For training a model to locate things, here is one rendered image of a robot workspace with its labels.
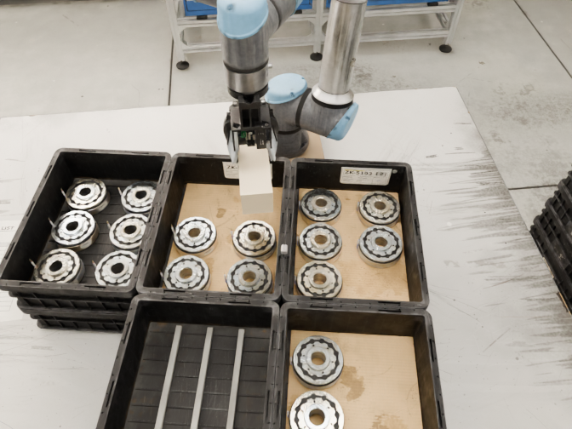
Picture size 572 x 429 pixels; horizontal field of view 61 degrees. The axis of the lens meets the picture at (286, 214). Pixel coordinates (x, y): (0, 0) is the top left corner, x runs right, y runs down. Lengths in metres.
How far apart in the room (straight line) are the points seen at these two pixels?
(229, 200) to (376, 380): 0.57
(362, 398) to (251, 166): 0.51
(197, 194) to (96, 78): 2.01
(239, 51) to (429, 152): 0.96
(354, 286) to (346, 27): 0.61
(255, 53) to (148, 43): 2.65
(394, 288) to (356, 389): 0.25
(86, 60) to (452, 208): 2.53
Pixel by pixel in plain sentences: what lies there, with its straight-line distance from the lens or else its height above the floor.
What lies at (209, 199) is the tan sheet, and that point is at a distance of 1.27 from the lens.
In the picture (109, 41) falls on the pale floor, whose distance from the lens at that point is 3.51.
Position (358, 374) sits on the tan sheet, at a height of 0.83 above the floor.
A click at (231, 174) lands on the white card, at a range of 1.26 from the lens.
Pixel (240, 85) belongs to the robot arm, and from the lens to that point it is 0.81.
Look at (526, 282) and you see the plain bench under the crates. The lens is 1.41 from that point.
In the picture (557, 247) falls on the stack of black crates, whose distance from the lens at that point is 2.08.
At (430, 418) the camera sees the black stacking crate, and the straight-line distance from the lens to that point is 0.98.
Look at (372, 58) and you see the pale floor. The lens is 3.21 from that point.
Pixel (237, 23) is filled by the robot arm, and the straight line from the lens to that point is 0.75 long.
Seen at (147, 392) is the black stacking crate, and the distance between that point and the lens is 1.06.
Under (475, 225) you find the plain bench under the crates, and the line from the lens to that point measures 1.46.
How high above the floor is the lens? 1.80
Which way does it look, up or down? 53 degrees down
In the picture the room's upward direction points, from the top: straight up
